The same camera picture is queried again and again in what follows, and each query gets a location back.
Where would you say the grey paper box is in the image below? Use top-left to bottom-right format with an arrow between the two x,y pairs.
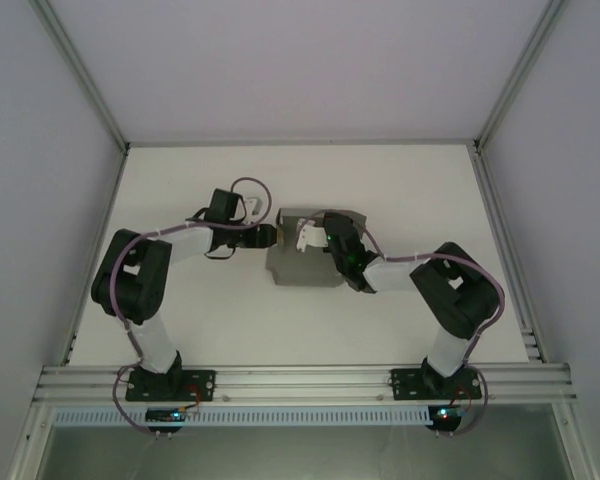
264,206 -> 369,288

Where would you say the right circuit board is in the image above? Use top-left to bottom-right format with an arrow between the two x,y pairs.
431,405 -> 465,422

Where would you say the circuit board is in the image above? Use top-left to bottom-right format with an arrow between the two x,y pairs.
431,405 -> 465,422
145,408 -> 187,426

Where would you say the grey metal lower panel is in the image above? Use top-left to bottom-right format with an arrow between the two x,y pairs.
40,423 -> 572,480

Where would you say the left circuit board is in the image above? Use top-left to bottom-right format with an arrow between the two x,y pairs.
145,408 -> 187,426

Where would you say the aluminium mounting rail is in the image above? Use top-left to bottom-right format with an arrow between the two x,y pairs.
32,361 -> 579,404

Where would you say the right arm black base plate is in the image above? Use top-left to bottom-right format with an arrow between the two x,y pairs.
390,366 -> 482,402

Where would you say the left aluminium side rail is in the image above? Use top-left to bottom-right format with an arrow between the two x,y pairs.
58,144 -> 131,366

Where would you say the aluminium side rail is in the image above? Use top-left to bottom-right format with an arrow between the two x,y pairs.
58,144 -> 131,366
471,143 -> 547,365

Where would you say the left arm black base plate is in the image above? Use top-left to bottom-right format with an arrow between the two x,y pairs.
124,368 -> 217,403

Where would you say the right aluminium side rail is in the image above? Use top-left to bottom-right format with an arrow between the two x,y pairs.
471,143 -> 547,365

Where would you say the light blue slotted cable duct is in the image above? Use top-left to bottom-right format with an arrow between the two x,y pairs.
53,405 -> 432,428

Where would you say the left red wire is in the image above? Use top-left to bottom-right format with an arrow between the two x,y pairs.
185,383 -> 205,414

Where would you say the red wire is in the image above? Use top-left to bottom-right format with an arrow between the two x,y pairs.
185,383 -> 205,414
451,386 -> 475,410

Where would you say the right red wire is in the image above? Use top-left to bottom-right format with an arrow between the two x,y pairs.
451,386 -> 475,410

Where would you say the left aluminium frame post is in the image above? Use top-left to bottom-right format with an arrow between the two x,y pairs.
31,0 -> 132,152

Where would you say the aluminium frame post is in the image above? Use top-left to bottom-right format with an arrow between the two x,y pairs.
471,0 -> 570,152
31,0 -> 132,152

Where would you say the right aluminium frame post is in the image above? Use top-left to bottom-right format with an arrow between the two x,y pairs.
471,0 -> 570,152

